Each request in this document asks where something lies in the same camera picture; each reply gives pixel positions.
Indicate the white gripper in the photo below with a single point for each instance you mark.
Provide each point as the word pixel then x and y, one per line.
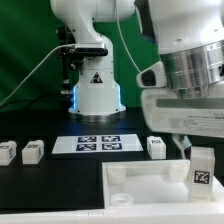
pixel 164 112

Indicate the white square table top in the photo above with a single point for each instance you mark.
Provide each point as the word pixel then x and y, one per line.
pixel 137 183

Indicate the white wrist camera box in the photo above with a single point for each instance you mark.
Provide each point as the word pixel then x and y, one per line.
pixel 152 77

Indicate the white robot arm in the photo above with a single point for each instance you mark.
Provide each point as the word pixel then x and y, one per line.
pixel 183 93

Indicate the black camera stand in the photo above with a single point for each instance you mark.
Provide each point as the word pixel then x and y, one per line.
pixel 70 61

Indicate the white marker sheet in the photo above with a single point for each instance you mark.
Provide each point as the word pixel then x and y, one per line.
pixel 97 144

